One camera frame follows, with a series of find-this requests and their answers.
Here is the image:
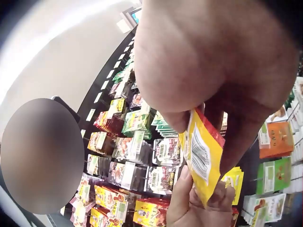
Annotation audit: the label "person's right thumb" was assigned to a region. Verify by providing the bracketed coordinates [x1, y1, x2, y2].
[163, 104, 205, 133]

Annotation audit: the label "full shop shelf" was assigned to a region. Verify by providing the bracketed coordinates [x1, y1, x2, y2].
[60, 31, 303, 227]

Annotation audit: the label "person's left fingers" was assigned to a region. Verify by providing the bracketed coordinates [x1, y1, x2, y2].
[208, 181, 236, 213]

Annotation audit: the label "person's left hand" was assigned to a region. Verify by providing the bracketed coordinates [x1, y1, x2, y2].
[167, 166, 236, 227]

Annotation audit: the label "ceiling mounted screen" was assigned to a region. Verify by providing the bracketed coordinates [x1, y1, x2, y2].
[121, 7, 142, 24]

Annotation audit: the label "person's right hand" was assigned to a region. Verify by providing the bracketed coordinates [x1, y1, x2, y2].
[133, 0, 300, 177]

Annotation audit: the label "person's left thumb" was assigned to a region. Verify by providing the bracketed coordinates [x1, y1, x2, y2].
[175, 166, 194, 196]

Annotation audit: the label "yellow snack packet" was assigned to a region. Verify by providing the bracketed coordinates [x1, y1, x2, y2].
[178, 108, 226, 209]

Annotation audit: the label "person's right fingers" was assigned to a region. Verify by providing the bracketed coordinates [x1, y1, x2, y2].
[204, 95, 282, 177]

